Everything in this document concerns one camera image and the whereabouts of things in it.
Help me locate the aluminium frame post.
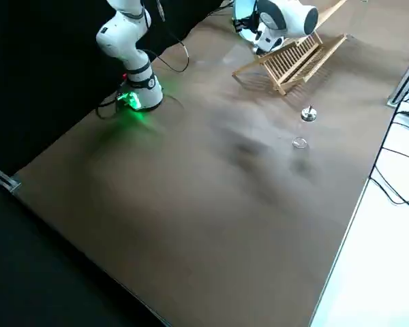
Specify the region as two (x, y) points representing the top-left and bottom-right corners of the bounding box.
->
(386, 46), (409, 109)

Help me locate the aluminium frame rail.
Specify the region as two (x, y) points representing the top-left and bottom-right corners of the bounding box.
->
(0, 159), (22, 194)

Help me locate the black cable with connector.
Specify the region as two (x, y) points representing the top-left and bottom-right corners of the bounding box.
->
(141, 0), (191, 73)

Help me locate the blue plate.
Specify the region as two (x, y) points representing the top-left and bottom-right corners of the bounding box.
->
(232, 0), (260, 42)

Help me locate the wooden plate rack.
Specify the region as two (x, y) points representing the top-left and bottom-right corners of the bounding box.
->
(231, 0), (349, 97)

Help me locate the clear bottle silver pump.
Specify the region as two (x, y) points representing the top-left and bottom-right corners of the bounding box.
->
(291, 104), (318, 151)

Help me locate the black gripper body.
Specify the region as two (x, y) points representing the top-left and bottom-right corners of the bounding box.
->
(243, 9), (262, 35)

